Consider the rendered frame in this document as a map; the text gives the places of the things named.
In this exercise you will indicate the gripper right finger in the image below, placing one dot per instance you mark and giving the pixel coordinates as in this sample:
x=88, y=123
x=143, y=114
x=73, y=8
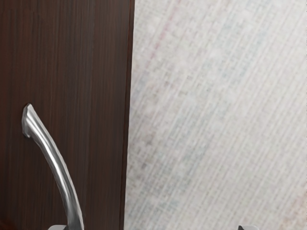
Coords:
x=248, y=227

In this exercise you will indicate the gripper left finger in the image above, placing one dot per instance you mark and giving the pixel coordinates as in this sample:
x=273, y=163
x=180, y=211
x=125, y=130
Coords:
x=56, y=227

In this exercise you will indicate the dark brown wooden cabinet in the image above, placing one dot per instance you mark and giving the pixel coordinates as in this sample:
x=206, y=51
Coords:
x=72, y=72

